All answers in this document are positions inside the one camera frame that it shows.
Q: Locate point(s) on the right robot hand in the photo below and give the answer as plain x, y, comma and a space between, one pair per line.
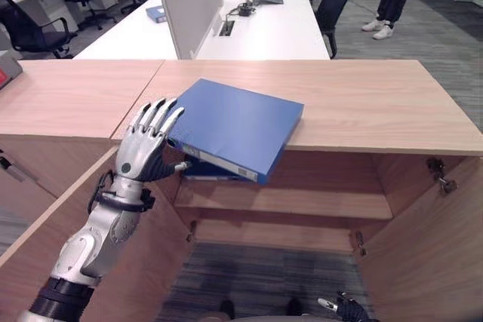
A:
351, 312

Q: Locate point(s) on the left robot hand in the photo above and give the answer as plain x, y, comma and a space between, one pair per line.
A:
137, 152

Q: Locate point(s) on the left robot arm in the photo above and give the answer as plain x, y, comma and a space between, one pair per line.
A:
100, 235

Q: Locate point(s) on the right wooden cabinet door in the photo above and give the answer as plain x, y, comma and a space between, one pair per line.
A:
426, 254

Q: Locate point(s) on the wooden cabinet shelf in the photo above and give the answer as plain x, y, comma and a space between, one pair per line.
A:
287, 201

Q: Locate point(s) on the blue folder on desk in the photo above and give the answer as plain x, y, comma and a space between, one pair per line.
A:
156, 13

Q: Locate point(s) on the black office chair with armrests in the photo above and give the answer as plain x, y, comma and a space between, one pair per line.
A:
28, 31

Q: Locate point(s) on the long white office desk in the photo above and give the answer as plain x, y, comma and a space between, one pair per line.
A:
271, 31

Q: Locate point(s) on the wooden office cabinet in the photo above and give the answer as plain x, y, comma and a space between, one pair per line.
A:
358, 103

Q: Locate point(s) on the black mesh office chair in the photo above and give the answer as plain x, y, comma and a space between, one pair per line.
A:
336, 1

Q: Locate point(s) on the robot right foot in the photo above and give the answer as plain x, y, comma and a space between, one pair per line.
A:
294, 307

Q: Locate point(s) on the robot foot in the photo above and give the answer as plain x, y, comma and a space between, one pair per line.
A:
227, 308
294, 307

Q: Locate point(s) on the metal door hinge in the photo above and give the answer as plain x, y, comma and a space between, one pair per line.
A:
191, 231
441, 178
360, 243

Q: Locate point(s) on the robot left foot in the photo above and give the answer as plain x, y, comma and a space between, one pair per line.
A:
227, 308

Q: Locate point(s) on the grey device with red panel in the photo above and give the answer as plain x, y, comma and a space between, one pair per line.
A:
7, 69

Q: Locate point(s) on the white desk divider panel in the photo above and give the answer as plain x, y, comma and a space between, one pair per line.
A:
192, 1

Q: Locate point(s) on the white drawer pedestal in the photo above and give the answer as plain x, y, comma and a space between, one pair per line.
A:
53, 13

